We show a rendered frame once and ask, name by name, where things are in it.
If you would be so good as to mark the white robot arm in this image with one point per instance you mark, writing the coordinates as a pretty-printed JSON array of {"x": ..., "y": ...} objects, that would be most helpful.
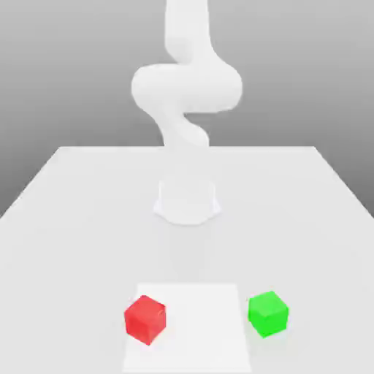
[{"x": 187, "y": 87}]

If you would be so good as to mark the small red cube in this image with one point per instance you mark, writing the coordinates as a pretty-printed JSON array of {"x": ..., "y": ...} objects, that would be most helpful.
[{"x": 145, "y": 320}]

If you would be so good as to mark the small green cube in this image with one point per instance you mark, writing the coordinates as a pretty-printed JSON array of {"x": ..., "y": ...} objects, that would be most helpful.
[{"x": 268, "y": 314}]

